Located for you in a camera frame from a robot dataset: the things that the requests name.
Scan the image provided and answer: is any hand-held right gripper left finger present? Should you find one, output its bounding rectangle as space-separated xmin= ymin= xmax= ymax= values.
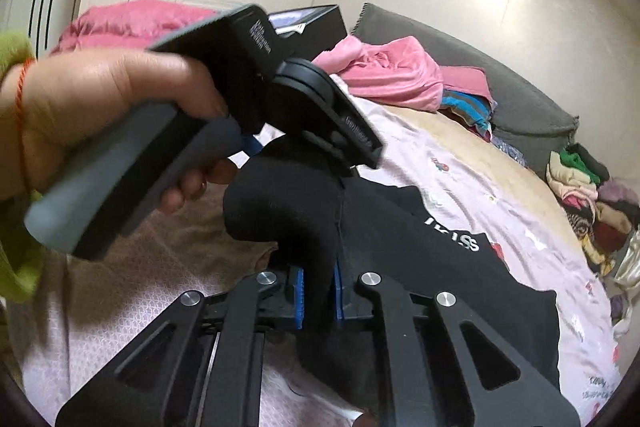
xmin=55 ymin=267 xmax=307 ymax=427

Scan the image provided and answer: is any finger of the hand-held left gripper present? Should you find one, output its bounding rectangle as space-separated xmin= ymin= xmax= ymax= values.
xmin=304 ymin=108 xmax=387 ymax=178

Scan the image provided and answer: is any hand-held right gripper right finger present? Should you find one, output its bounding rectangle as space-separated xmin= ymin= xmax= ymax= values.
xmin=332 ymin=258 xmax=586 ymax=427

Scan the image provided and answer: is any black shirt with white lettering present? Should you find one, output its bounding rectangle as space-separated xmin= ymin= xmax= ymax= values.
xmin=222 ymin=139 xmax=561 ymax=413

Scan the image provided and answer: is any person's left forearm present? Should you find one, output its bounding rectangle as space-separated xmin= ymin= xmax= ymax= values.
xmin=0 ymin=29 xmax=48 ymax=303

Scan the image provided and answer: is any stack of folded striped clothes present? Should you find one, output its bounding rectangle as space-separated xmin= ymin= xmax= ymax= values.
xmin=439 ymin=66 xmax=499 ymax=144

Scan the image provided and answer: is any pile of mixed clothes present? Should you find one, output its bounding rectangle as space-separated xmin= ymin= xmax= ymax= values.
xmin=545 ymin=142 xmax=640 ymax=279

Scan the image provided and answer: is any person's left hand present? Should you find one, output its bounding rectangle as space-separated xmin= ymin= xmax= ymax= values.
xmin=20 ymin=48 xmax=242 ymax=215

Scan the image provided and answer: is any pink plush blanket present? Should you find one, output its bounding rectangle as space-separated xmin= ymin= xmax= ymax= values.
xmin=50 ymin=0 xmax=444 ymax=114

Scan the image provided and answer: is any black box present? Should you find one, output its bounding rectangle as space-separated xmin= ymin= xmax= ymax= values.
xmin=267 ymin=4 xmax=348 ymax=58

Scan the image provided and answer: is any beige mattress cover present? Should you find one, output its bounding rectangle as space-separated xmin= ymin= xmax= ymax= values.
xmin=395 ymin=107 xmax=588 ymax=258

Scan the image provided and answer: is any blue floral cloth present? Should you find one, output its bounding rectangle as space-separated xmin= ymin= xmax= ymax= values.
xmin=491 ymin=131 xmax=529 ymax=168

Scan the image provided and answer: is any grey headboard cushion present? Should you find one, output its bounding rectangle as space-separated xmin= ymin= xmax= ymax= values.
xmin=350 ymin=2 xmax=581 ymax=172

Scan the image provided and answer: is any lilac strawberry-print bedsheet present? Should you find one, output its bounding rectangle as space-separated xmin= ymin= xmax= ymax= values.
xmin=5 ymin=77 xmax=626 ymax=427

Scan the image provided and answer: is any red string bracelet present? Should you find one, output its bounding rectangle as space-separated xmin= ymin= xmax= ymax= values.
xmin=12 ymin=58 xmax=39 ymax=195

